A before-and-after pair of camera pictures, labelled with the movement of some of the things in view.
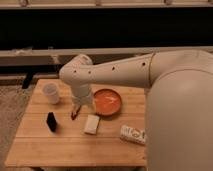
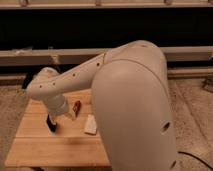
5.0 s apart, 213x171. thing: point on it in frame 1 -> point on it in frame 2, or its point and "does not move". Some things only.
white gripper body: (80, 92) -> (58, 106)
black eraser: (51, 121) does not move
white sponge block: (91, 124) does not move
